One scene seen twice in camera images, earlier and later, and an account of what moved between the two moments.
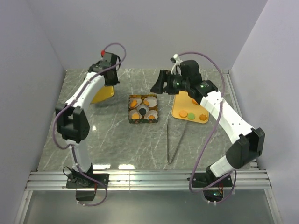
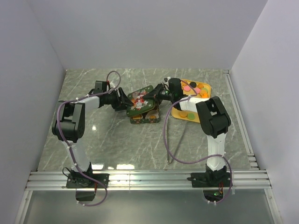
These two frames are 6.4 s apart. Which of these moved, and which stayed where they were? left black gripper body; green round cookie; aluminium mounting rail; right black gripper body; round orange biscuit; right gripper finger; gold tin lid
Moved: right gripper finger; gold tin lid; left black gripper body; right black gripper body
Stayed: round orange biscuit; aluminium mounting rail; green round cookie
